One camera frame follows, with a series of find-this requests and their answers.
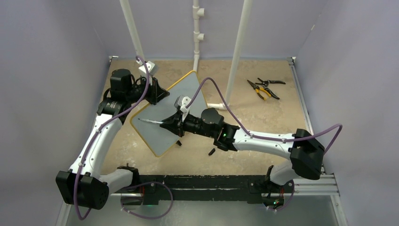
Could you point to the black handled wire cutters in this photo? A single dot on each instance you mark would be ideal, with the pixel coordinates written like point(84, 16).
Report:
point(271, 82)

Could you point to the aluminium rail right edge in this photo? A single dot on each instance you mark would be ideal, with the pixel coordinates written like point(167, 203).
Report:
point(307, 124)

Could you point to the black marker cap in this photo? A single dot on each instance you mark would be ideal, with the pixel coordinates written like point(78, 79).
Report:
point(212, 152)

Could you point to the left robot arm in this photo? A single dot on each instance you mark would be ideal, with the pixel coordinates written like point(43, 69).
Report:
point(82, 184)

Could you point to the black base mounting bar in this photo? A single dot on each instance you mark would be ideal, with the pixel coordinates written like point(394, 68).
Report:
point(252, 189)

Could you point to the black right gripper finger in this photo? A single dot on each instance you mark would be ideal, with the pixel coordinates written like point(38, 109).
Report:
point(171, 119)
point(174, 127)

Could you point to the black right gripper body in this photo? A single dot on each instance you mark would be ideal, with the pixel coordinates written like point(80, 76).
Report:
point(191, 124)

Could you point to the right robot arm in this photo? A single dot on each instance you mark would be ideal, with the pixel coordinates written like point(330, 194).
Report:
point(229, 137)

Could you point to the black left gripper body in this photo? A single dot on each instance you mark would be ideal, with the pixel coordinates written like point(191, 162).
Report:
point(137, 92)

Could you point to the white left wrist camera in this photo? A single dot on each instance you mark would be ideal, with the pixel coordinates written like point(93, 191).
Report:
point(152, 69)

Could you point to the aluminium front frame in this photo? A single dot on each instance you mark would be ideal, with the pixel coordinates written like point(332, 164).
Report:
point(314, 203)

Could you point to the yellow handled needle-nose pliers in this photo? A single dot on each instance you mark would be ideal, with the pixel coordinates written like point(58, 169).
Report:
point(263, 87)

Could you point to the black whiteboard marker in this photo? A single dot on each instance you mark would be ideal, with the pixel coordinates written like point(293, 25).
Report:
point(150, 121)

